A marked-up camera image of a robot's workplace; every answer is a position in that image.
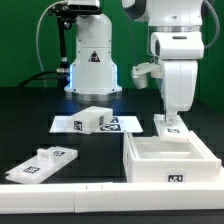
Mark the small white block part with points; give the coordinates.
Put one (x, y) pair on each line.
(90, 119)

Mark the white front fence rail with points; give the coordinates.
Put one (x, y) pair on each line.
(109, 197)

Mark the white cabinet box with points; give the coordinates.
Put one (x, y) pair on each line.
(149, 159)

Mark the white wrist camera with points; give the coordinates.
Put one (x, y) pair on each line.
(139, 73)

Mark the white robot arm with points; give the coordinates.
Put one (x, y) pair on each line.
(174, 42)

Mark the white flat top panel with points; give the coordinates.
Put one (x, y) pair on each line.
(118, 124)

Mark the black camera stand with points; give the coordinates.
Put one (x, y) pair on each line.
(65, 18)

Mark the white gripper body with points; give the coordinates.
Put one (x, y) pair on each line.
(178, 85)

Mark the white door panel with knob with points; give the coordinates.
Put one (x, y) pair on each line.
(43, 165)

